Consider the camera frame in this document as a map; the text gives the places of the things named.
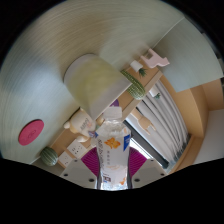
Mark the wooden hand model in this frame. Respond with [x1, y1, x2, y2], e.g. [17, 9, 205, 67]
[130, 109, 157, 136]

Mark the clear plastic water bottle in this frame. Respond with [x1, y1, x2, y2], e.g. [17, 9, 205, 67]
[95, 106, 132, 191]

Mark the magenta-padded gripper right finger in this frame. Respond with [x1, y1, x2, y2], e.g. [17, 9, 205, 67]
[127, 146, 169, 190]

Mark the round purple number sign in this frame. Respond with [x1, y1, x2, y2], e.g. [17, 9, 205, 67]
[109, 98, 120, 108]

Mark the tall green cactus ornament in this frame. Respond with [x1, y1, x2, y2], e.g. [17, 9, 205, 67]
[120, 69, 147, 101]

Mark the flat round red coaster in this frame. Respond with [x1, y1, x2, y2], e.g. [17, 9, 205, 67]
[17, 119, 45, 147]

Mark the pink wooden horse figure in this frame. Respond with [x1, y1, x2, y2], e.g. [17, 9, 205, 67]
[139, 48, 171, 69]

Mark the white wall socket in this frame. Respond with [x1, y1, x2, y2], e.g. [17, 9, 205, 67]
[66, 139, 88, 159]
[58, 151, 74, 169]

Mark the small grey-green desk partition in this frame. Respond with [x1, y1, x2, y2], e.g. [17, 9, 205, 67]
[153, 16, 224, 94]

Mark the round green cactus ornament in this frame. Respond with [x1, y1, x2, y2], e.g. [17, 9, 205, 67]
[39, 146, 59, 167]

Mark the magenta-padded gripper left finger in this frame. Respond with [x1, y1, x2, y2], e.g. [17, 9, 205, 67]
[59, 147, 100, 190]

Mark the beige plush mouse toy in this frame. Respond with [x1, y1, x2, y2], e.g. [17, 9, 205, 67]
[63, 107, 105, 144]

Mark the small plant in white pot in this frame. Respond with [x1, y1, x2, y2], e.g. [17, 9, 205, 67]
[129, 59, 148, 78]
[148, 87, 162, 100]

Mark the white pleated curtain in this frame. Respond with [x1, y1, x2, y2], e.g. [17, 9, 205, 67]
[138, 79, 191, 158]

